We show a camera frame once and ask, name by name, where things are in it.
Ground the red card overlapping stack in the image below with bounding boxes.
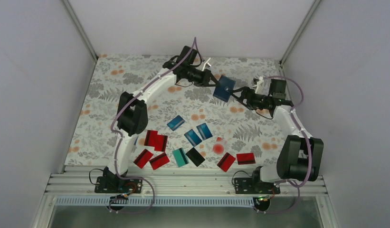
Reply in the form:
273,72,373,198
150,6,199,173
154,135,168,152

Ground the dark blue card holder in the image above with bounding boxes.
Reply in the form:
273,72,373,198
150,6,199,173
213,76,236,103

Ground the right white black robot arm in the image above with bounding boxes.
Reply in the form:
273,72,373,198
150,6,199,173
228,76,324,193

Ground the teal card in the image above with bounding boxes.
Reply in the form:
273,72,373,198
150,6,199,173
172,148,189,167

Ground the red card black stripe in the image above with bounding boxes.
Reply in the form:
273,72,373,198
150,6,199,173
149,153,170,170

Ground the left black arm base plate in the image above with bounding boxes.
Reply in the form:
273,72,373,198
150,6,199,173
95,177,143,194

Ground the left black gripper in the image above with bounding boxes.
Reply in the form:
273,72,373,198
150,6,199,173
186,66,220,87

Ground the blue card centre right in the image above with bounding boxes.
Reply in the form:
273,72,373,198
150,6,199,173
196,123,213,140

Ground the blue card top centre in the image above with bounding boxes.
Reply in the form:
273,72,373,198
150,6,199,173
167,115,185,131

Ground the red card upper stack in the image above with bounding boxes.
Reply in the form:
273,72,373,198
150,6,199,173
144,130,158,147

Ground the red card lower left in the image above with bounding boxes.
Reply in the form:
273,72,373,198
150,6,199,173
133,149,153,169

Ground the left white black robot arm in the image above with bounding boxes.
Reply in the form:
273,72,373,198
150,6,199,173
103,45,219,192

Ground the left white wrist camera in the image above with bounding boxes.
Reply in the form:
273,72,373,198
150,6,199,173
202,57,211,71

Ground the blue card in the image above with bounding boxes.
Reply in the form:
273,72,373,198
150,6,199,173
167,115,185,131
184,129,202,147
196,123,213,140

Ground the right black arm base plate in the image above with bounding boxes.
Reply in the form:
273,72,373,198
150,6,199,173
233,178,281,195

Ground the floral patterned table mat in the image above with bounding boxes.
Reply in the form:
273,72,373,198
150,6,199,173
65,55,285,169

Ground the white card red circle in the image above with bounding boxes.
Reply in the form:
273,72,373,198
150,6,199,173
212,137,226,155

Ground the aluminium front rail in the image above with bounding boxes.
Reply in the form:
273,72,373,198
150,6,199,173
43,171,328,197

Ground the red card tilted right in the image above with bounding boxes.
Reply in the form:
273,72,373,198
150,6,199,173
217,152,236,172

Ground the red card far right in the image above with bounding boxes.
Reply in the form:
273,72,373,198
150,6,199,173
236,152,256,165

